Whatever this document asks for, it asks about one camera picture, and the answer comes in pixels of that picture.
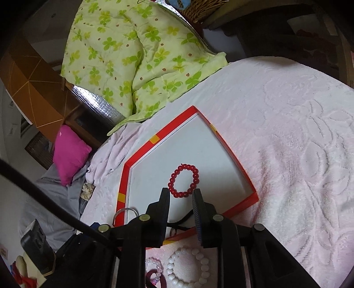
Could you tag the magenta pillow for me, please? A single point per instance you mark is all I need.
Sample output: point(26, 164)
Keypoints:
point(70, 155)

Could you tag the wooden chair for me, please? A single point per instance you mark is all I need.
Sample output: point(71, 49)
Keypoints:
point(91, 130)

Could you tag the wicker basket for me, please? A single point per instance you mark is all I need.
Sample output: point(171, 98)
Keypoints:
point(199, 11)

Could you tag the green floral quilt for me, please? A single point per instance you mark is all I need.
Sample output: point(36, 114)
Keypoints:
point(124, 55)

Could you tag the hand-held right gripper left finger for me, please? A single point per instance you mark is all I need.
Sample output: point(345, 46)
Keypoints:
point(163, 210)

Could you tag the blue cloth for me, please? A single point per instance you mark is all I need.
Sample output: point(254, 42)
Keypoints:
point(177, 3)

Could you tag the brown wooden cabinet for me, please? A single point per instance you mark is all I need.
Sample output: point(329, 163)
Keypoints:
point(27, 83)

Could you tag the red shallow cardboard box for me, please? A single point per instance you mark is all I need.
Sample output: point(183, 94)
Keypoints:
point(179, 144)

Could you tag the silver foil board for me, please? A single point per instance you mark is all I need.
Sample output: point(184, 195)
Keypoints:
point(96, 105)

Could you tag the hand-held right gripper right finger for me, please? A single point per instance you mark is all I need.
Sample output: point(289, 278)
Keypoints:
point(198, 218)

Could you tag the grey bed sheet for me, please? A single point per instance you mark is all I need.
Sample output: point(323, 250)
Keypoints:
point(52, 181)

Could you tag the black rectangular device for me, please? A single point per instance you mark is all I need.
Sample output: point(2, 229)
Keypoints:
point(36, 243)

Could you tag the red and white toy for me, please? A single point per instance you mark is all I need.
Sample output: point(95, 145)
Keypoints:
point(25, 279)

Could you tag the silver metal bangle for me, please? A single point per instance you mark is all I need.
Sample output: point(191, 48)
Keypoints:
point(121, 210)

